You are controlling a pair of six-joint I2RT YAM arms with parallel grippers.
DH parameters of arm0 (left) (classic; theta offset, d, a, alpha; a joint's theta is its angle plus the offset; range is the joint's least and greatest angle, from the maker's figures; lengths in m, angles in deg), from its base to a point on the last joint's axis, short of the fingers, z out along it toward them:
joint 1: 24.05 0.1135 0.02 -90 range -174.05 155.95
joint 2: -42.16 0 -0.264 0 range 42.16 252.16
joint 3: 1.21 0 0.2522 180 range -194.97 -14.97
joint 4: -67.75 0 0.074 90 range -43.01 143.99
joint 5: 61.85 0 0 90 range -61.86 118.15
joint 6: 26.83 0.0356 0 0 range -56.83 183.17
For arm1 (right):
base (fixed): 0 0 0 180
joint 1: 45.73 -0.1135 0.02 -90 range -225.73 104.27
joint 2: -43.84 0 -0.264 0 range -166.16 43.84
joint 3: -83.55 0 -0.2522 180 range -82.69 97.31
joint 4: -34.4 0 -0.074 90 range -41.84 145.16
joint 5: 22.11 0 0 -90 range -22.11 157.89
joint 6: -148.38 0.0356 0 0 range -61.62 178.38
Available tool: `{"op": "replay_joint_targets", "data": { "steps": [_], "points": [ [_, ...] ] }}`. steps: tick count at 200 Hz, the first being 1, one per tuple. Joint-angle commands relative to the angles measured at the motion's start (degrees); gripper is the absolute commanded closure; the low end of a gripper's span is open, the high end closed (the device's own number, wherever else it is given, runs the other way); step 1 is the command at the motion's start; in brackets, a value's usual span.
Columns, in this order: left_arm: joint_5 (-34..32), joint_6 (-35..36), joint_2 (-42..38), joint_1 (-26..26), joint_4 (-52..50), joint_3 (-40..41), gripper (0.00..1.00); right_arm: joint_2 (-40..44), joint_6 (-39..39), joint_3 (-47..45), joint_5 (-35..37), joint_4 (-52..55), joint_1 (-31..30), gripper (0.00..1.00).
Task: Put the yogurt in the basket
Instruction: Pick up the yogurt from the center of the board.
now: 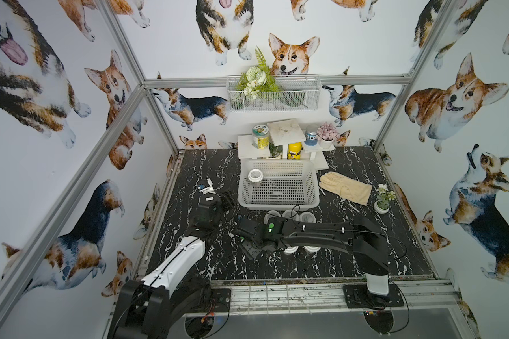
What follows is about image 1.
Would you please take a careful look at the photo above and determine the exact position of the yogurt cup front row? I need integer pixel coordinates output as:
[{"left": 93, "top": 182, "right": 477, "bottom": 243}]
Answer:
[
  {"left": 304, "top": 246, "right": 321, "bottom": 254},
  {"left": 284, "top": 247, "right": 298, "bottom": 255}
]

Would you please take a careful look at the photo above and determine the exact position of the yogurt cup row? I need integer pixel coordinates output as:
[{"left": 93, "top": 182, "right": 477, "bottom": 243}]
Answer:
[
  {"left": 247, "top": 169, "right": 264, "bottom": 187},
  {"left": 281, "top": 209, "right": 300, "bottom": 221},
  {"left": 284, "top": 247, "right": 298, "bottom": 255},
  {"left": 264, "top": 210, "right": 281, "bottom": 224},
  {"left": 299, "top": 211, "right": 317, "bottom": 223},
  {"left": 304, "top": 246, "right": 321, "bottom": 254}
]

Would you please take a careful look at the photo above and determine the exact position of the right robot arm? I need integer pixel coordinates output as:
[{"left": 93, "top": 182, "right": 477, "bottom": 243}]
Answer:
[{"left": 233, "top": 216, "right": 390, "bottom": 297}]

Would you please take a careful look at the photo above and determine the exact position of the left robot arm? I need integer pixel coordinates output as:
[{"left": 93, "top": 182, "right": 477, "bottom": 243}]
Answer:
[{"left": 107, "top": 189, "right": 235, "bottom": 338}]

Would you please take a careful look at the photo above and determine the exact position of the white plastic perforated basket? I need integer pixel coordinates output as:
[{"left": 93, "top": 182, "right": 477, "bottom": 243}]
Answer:
[{"left": 238, "top": 159, "right": 320, "bottom": 210}]

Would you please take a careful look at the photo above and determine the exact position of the small green plant under shelf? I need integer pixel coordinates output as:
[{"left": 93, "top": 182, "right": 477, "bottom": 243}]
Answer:
[{"left": 269, "top": 143, "right": 283, "bottom": 159}]

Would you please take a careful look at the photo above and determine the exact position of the yellow jar on shelf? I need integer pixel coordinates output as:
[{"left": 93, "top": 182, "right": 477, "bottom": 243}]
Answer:
[{"left": 287, "top": 142, "right": 303, "bottom": 160}]

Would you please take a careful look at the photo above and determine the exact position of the beige work glove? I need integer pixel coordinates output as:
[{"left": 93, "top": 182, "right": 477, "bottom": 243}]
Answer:
[{"left": 319, "top": 172, "right": 373, "bottom": 206}]

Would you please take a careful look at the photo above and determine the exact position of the white stepped display shelf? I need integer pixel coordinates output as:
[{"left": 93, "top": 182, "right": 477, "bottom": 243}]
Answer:
[{"left": 238, "top": 119, "right": 335, "bottom": 170}]

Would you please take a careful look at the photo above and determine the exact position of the blue white small jar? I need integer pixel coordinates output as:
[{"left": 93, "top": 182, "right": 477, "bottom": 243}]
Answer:
[{"left": 305, "top": 124, "right": 318, "bottom": 147}]

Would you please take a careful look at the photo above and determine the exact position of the pink flower pot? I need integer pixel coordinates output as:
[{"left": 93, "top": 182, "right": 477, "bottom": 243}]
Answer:
[{"left": 317, "top": 122, "right": 339, "bottom": 149}]

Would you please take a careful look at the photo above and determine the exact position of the small potted white flower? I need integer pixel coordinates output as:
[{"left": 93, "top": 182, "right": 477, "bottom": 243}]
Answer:
[{"left": 374, "top": 184, "right": 397, "bottom": 214}]

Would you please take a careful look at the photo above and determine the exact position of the green fern white flower bouquet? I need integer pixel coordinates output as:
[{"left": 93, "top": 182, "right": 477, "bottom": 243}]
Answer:
[{"left": 236, "top": 47, "right": 282, "bottom": 100}]

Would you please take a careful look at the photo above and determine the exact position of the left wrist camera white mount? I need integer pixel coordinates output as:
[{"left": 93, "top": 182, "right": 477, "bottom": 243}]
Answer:
[{"left": 197, "top": 178, "right": 215, "bottom": 194}]

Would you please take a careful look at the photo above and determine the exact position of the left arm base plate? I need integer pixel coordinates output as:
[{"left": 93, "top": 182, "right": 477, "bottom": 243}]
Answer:
[{"left": 171, "top": 287, "right": 232, "bottom": 314}]

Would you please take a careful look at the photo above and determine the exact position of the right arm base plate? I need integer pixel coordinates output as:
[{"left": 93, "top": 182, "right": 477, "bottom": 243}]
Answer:
[{"left": 343, "top": 284, "right": 405, "bottom": 311}]

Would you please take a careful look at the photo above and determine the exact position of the white wire wall basket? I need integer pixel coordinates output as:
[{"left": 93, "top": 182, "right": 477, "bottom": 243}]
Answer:
[{"left": 226, "top": 75, "right": 322, "bottom": 112}]

